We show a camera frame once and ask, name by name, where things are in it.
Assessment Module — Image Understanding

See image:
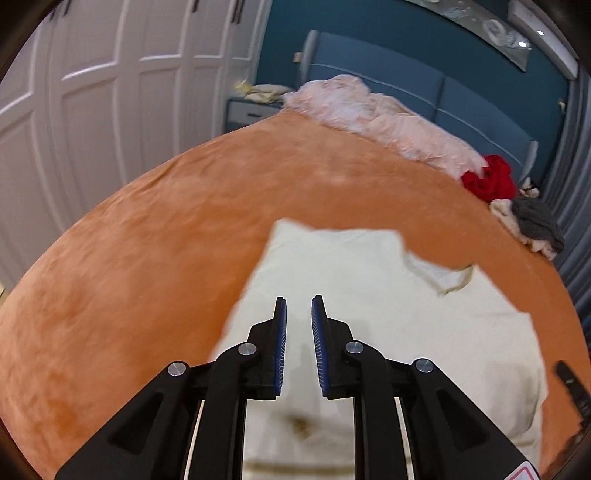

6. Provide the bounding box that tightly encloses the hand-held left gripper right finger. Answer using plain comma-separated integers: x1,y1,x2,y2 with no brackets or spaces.
311,295,541,480

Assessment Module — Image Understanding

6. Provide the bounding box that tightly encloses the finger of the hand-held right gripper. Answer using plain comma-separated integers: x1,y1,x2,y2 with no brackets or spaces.
555,361,590,416

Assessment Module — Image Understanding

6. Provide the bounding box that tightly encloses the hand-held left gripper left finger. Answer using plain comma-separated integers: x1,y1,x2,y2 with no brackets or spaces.
54,296,288,480

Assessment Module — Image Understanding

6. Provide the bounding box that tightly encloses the cream quilted jacket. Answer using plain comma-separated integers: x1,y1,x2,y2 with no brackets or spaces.
210,219,550,480

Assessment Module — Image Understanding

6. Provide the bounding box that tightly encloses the grey garment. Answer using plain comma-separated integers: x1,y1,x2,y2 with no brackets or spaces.
510,196,566,252

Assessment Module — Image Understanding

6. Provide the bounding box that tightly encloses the orange bed blanket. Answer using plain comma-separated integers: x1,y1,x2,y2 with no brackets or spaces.
0,111,580,480

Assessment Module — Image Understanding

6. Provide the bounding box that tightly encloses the beige garment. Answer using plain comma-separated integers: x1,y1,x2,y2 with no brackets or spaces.
489,198,561,261

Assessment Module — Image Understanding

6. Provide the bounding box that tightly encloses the grey striped curtain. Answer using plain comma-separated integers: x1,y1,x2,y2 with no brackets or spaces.
538,69,591,352

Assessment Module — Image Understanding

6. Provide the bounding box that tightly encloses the red garment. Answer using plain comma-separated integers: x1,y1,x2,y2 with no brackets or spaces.
461,154,519,203

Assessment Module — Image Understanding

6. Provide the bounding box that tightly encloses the blue-grey nightstand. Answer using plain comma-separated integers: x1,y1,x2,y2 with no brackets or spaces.
225,98,282,134

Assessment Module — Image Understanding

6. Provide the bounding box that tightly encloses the pink fluffy blanket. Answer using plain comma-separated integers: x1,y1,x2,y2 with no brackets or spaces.
281,74,490,176

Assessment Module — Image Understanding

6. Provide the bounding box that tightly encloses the pale yellow cloth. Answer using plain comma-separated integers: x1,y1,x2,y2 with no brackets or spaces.
233,80,294,107

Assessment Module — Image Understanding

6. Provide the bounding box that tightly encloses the blue padded headboard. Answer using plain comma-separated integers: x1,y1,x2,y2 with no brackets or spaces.
300,30,539,185

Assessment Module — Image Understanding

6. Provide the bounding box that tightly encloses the white panelled wardrobe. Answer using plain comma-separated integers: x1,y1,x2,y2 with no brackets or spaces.
0,0,273,296

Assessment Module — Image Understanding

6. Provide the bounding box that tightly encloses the silver wall picture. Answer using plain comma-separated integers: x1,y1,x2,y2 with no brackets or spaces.
402,0,532,72

